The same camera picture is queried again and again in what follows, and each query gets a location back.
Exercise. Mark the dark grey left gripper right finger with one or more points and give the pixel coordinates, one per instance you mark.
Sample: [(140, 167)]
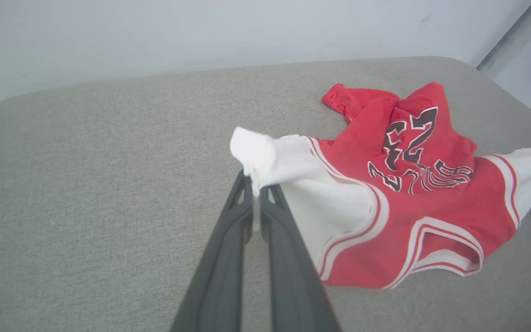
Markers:
[(293, 286)]

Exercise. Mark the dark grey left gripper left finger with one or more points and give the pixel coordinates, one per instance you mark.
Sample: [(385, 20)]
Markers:
[(221, 276)]

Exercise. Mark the grey wall corner trim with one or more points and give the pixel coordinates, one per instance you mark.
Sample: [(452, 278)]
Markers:
[(514, 32)]

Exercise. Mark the red and white basketball jersey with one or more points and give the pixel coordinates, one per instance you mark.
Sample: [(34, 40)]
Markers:
[(431, 240)]

